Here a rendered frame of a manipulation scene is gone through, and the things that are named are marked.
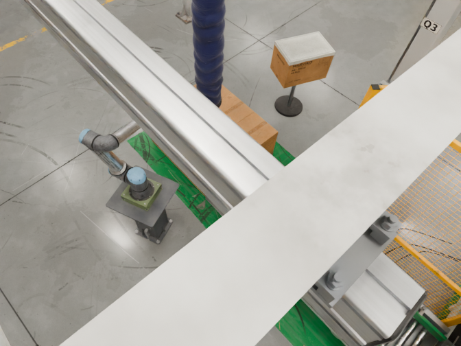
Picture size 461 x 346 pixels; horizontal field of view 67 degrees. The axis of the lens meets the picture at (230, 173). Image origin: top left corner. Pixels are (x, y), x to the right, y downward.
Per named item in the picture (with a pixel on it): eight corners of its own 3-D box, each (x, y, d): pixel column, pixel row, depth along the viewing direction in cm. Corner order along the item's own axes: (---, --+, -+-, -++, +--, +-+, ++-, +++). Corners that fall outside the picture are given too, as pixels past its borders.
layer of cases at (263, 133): (273, 152, 432) (278, 131, 398) (212, 198, 393) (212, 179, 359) (210, 97, 476) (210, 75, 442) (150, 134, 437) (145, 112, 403)
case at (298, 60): (311, 58, 458) (318, 31, 425) (326, 77, 439) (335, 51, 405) (269, 67, 444) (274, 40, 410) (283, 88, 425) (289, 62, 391)
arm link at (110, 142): (105, 147, 235) (163, 105, 282) (90, 140, 238) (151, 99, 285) (106, 160, 243) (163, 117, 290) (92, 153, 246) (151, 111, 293)
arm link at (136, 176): (141, 194, 302) (137, 184, 287) (125, 186, 306) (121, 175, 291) (151, 181, 309) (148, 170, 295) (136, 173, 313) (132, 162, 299)
